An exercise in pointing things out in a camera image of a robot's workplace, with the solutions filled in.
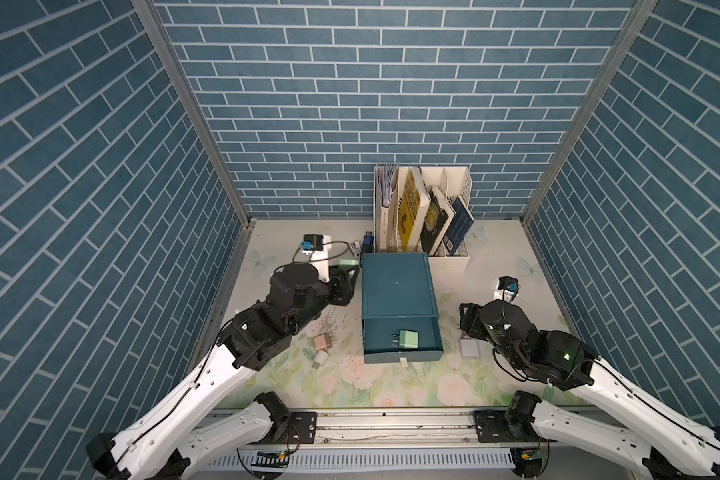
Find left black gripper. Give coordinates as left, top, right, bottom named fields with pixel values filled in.
left=285, top=261, right=359, bottom=334

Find teal drawer cabinet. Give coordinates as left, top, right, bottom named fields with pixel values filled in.
left=361, top=252, right=444, bottom=364

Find pink plug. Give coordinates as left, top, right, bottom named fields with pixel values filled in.
left=313, top=333, right=332, bottom=351

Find green plug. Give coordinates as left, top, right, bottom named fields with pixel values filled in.
left=398, top=330, right=419, bottom=350

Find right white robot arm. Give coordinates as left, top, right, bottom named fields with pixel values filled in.
left=459, top=299, right=720, bottom=479

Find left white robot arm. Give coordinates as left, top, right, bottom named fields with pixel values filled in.
left=86, top=262, right=360, bottom=479

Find dark blue book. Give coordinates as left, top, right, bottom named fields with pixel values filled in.
left=443, top=196, right=474, bottom=256

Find yellow book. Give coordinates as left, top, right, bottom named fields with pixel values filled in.
left=396, top=167, right=430, bottom=252

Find white file organizer rack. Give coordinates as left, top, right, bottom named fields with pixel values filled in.
left=372, top=164, right=474, bottom=272

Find magazines in left slot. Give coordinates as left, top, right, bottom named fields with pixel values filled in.
left=375, top=163, right=398, bottom=208

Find black and gold book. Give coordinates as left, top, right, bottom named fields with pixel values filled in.
left=420, top=186, right=455, bottom=256

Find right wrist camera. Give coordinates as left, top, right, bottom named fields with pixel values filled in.
left=497, top=276, right=520, bottom=303

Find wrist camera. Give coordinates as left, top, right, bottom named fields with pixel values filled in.
left=301, top=234, right=324, bottom=252
left=497, top=276, right=520, bottom=303

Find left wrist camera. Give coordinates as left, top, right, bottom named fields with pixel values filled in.
left=301, top=234, right=324, bottom=252

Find metal base rail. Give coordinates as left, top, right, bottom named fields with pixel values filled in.
left=233, top=407, right=631, bottom=451

